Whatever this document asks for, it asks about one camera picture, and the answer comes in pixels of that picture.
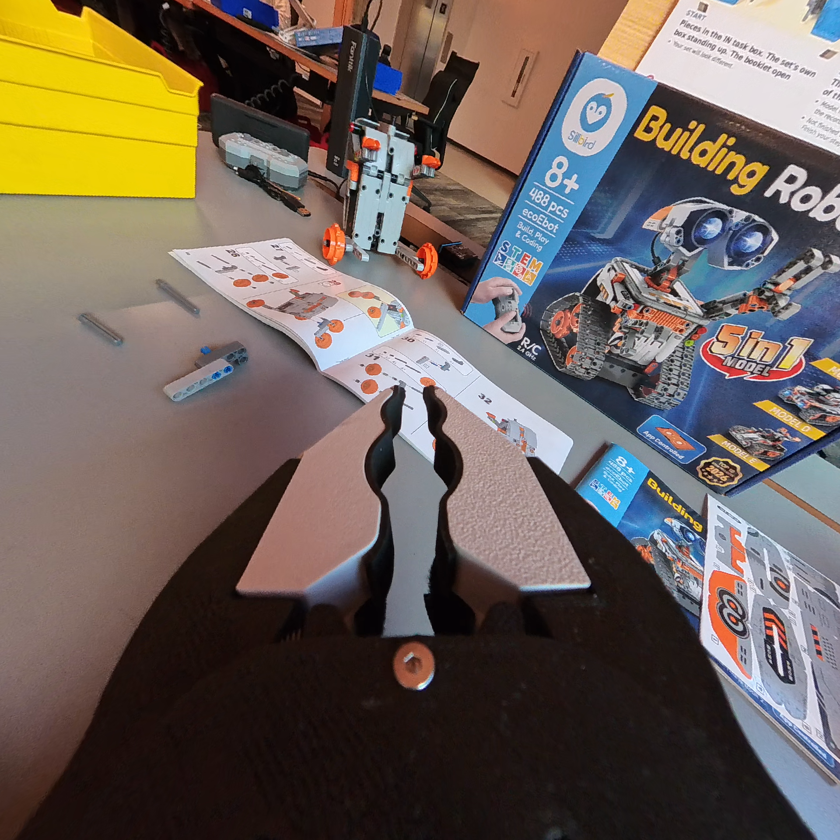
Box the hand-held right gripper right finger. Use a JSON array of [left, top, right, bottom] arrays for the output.
[[422, 385, 592, 620]]

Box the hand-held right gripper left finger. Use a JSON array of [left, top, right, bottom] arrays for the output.
[[237, 388, 403, 620]]

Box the grey beam with blue pin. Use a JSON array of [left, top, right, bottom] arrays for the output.
[[162, 340, 250, 404]]

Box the thin dark axle piece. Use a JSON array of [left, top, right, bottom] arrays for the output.
[[154, 277, 203, 317], [77, 310, 127, 349]]

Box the yellow plastic bin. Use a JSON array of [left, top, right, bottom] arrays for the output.
[[0, 0, 206, 200]]

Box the grey desk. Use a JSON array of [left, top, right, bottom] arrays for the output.
[[0, 125, 840, 840]]

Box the small colourful booklet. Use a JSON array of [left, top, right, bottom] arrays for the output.
[[573, 441, 711, 620]]

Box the open white instruction booklet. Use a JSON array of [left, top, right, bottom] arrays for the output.
[[170, 237, 576, 476]]

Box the small black module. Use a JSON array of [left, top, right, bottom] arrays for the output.
[[437, 242, 484, 286]]

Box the blue toy robot box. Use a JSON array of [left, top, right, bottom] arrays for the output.
[[461, 50, 840, 498]]

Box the white orange booklet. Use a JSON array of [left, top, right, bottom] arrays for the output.
[[699, 494, 840, 778]]

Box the grey orange robot model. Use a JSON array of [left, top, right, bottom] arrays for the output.
[[321, 119, 445, 280]]

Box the grey battery box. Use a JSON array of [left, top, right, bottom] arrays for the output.
[[220, 132, 312, 193]]

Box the black flat box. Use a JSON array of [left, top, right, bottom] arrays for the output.
[[209, 92, 313, 166]]

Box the black office chair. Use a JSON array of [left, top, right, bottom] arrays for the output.
[[418, 50, 481, 174]]

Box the black tall speaker box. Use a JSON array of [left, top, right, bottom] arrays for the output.
[[325, 24, 383, 179]]

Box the long wooden office table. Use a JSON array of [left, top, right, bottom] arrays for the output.
[[178, 0, 431, 119]]

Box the white printed instruction poster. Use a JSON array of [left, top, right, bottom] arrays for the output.
[[636, 0, 840, 160]]

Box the black cable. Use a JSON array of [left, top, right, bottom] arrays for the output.
[[241, 163, 315, 219]]

